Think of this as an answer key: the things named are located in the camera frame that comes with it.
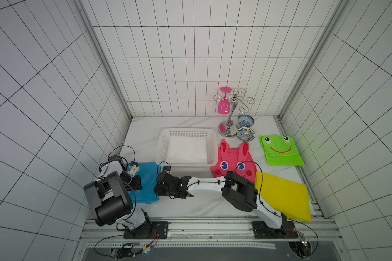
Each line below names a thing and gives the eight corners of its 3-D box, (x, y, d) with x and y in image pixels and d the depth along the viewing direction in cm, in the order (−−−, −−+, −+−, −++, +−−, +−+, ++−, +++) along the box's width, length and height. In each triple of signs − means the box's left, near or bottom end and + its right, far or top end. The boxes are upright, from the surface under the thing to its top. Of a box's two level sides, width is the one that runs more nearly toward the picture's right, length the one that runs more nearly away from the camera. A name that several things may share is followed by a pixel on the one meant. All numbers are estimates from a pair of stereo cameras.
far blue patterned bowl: (236, 125, 117) (238, 121, 114) (237, 118, 122) (238, 113, 119) (252, 127, 116) (254, 123, 112) (252, 120, 121) (254, 116, 117)
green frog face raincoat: (267, 165, 96) (268, 163, 94) (258, 136, 110) (259, 134, 109) (303, 165, 96) (304, 163, 94) (289, 136, 110) (290, 134, 109)
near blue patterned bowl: (237, 141, 106) (239, 138, 104) (235, 130, 113) (236, 126, 110) (254, 141, 106) (256, 138, 104) (251, 130, 113) (252, 126, 110)
